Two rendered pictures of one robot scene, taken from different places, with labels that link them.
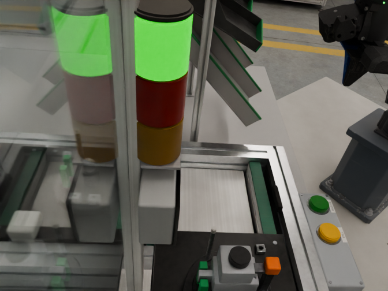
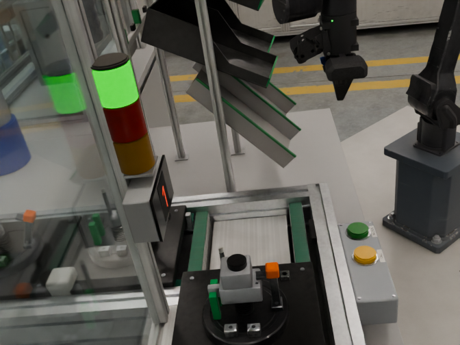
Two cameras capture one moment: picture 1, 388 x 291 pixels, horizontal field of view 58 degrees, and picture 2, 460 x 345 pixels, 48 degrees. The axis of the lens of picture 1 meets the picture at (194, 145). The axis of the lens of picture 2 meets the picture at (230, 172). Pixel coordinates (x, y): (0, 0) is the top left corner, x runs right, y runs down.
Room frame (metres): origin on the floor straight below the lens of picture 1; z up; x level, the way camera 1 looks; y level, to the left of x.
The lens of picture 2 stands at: (-0.31, -0.22, 1.61)
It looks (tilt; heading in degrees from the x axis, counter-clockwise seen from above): 32 degrees down; 13
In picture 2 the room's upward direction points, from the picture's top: 9 degrees counter-clockwise
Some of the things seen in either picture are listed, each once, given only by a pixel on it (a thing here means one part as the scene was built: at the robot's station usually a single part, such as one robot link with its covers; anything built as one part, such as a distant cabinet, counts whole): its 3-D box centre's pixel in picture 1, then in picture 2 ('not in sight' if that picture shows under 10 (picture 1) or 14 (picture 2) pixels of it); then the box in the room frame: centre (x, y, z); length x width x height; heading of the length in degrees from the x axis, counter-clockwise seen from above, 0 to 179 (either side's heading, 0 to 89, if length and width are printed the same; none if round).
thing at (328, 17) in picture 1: (343, 20); (309, 42); (0.54, -0.20, 1.33); 0.07 x 0.07 x 0.06; 5
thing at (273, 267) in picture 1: (262, 275); (269, 284); (0.27, -0.12, 1.04); 0.04 x 0.02 x 0.08; 96
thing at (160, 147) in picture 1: (157, 131); (133, 150); (0.27, 0.04, 1.28); 0.05 x 0.05 x 0.05
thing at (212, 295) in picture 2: (202, 290); (215, 305); (0.24, -0.04, 1.01); 0.01 x 0.01 x 0.05; 6
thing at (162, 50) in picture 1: (160, 40); (115, 82); (0.27, 0.04, 1.38); 0.05 x 0.05 x 0.05
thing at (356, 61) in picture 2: (375, 20); (339, 35); (0.54, -0.25, 1.33); 0.19 x 0.06 x 0.08; 6
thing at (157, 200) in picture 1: (158, 126); (132, 145); (0.27, 0.04, 1.29); 0.12 x 0.05 x 0.25; 6
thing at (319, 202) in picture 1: (318, 205); (357, 231); (0.48, -0.27, 0.96); 0.04 x 0.04 x 0.02
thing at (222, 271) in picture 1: (228, 267); (233, 277); (0.26, -0.07, 1.06); 0.08 x 0.04 x 0.07; 97
